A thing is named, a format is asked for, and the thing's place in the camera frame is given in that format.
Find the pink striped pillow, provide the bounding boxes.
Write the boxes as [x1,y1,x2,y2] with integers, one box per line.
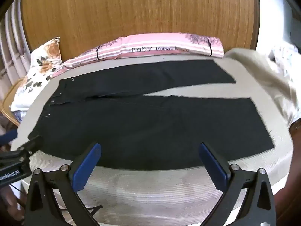
[50,33,225,78]

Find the beige curtain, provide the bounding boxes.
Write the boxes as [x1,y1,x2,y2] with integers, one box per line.
[0,0,32,95]

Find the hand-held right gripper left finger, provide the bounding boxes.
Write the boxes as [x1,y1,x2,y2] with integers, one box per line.
[25,142,102,226]

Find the wooden headboard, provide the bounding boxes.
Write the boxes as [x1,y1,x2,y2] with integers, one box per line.
[20,0,260,60]

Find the floral pillow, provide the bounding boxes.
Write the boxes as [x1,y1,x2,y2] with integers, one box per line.
[10,37,63,112]

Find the grey textured mattress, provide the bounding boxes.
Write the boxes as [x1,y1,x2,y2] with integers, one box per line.
[12,52,297,226]

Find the black pants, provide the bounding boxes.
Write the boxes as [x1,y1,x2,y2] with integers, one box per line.
[28,59,273,171]

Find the white patterned cloth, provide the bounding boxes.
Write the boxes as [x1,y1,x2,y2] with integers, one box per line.
[268,44,301,82]

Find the black cable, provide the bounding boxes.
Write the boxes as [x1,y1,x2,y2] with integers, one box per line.
[60,205,104,217]

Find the beige blanket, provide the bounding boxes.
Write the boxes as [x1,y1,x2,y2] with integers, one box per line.
[224,48,301,128]

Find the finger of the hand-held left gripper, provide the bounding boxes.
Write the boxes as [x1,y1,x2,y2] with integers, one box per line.
[0,129,19,145]
[16,135,44,155]

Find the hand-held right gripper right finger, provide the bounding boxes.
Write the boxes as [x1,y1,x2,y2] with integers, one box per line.
[199,142,276,226]

